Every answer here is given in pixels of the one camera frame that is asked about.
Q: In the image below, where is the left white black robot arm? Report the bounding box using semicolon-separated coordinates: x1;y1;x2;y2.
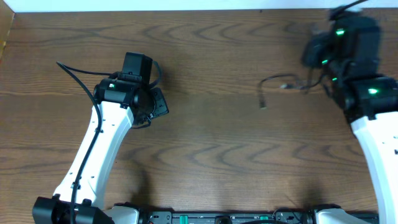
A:
32;78;169;223

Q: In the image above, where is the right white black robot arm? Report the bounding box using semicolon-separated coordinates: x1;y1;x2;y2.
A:
302;28;397;223

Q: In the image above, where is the black usb cable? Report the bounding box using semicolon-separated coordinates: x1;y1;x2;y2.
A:
257;73;327;110

